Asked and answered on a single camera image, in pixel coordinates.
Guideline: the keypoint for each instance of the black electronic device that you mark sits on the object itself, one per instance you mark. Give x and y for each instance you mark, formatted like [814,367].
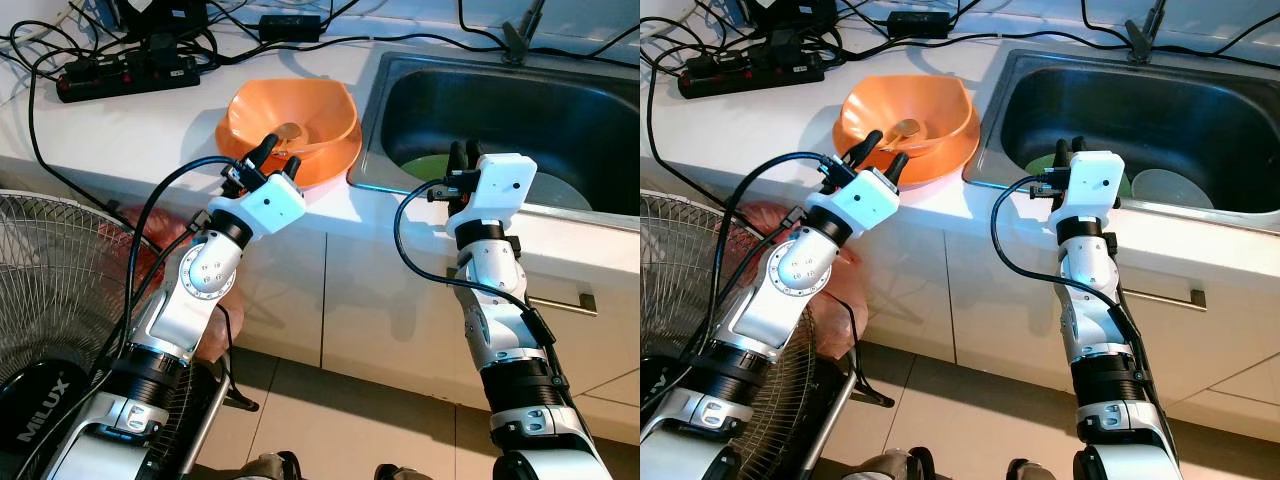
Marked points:
[160,15]
[790,12]

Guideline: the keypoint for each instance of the white cabinet door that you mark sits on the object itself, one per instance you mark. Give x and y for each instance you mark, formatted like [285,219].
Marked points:
[910,290]
[285,290]

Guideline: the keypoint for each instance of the red plastic bag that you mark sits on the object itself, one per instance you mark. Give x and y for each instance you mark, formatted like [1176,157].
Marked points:
[840,300]
[165,235]

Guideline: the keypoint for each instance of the black robot right foot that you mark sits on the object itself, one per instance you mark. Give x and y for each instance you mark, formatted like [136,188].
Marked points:
[405,472]
[1038,470]

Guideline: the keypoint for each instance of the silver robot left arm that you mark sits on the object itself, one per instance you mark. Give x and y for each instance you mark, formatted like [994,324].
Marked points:
[795,275]
[200,280]

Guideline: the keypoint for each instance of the silver kitchen faucet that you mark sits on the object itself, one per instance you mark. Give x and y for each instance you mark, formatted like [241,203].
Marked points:
[518,40]
[1143,40]

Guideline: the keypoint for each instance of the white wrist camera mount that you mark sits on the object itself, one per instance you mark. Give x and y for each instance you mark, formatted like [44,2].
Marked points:
[1095,185]
[862,200]
[505,190]
[270,210]

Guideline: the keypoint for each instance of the black power strip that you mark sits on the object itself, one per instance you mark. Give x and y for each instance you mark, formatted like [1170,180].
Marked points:
[750,76]
[125,80]

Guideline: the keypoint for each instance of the black robot left foot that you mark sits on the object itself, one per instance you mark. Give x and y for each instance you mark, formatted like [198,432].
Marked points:
[268,468]
[900,466]

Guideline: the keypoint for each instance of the stainless steel sink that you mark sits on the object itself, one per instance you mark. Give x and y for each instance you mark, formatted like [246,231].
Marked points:
[1150,105]
[520,110]

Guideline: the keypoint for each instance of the green plate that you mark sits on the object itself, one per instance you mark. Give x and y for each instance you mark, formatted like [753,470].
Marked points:
[425,170]
[1042,166]

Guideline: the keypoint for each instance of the black robot foot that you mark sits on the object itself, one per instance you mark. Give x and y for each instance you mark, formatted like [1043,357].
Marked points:
[1038,470]
[900,466]
[268,468]
[405,472]

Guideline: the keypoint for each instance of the pale grey plate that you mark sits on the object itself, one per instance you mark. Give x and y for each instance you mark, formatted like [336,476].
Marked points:
[1170,190]
[560,195]

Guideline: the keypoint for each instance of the white drawer front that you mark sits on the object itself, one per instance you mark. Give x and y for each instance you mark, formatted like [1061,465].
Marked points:
[1000,300]
[390,310]

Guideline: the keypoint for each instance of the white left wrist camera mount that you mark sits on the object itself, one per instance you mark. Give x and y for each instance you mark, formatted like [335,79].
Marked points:
[862,200]
[270,210]

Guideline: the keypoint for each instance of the orange plastic bowl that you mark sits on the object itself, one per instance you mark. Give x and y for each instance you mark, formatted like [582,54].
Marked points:
[320,105]
[940,100]

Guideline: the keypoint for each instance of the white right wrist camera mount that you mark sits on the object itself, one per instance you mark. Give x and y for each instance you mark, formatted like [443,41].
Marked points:
[505,190]
[1095,185]

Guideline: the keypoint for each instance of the black power adapter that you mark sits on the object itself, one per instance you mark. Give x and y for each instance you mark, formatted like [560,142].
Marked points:
[920,24]
[292,28]

